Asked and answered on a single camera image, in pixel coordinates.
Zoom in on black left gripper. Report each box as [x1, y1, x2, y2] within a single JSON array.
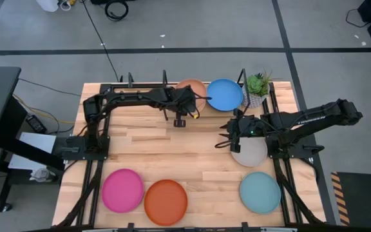
[[171, 86, 213, 114]]

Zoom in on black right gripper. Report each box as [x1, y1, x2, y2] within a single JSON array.
[[219, 115, 269, 140]]

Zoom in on peach plate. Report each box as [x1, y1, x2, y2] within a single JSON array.
[[175, 78, 208, 113]]

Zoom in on blue plate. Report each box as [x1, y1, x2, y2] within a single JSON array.
[[206, 78, 245, 113]]

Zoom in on beige plate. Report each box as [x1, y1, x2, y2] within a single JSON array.
[[230, 137, 269, 168]]

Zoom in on light teal plate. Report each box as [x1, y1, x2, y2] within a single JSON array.
[[239, 171, 282, 215]]

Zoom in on orange plate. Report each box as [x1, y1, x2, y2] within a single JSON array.
[[144, 179, 189, 227]]

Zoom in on pink plate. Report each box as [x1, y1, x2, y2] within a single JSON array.
[[100, 168, 145, 214]]

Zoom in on white triangle pattern planter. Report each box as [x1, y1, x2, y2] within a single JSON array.
[[242, 82, 271, 110]]

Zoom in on green succulent plant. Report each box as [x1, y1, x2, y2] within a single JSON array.
[[246, 69, 273, 97]]

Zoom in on black mat with hazard stripes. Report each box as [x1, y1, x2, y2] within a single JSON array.
[[330, 171, 371, 227]]

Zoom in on black power brick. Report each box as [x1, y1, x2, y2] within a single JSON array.
[[26, 114, 48, 135]]

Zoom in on white sheet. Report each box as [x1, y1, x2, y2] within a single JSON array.
[[8, 131, 57, 171]]

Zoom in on white container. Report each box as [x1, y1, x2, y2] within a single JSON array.
[[36, 0, 59, 13]]

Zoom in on black floor cable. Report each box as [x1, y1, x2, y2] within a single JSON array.
[[81, 0, 121, 83]]

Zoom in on coiled black cable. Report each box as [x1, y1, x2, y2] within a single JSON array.
[[104, 0, 129, 22]]

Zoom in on yellow floor cable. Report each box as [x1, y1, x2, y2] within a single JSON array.
[[12, 93, 77, 125]]

